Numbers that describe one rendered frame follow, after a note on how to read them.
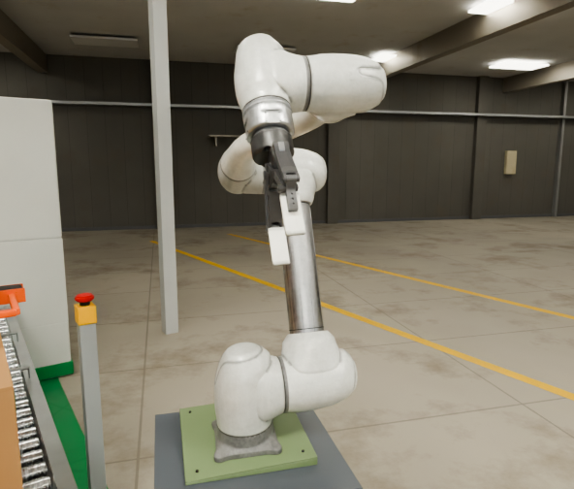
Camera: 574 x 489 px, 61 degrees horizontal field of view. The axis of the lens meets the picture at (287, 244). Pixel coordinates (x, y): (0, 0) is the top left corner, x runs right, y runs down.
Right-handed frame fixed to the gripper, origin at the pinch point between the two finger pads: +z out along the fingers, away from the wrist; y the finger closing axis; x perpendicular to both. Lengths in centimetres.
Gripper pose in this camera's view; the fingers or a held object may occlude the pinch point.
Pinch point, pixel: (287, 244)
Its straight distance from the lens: 79.8
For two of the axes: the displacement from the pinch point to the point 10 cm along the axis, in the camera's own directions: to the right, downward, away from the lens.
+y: 1.7, -3.7, -9.2
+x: 9.8, -0.7, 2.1
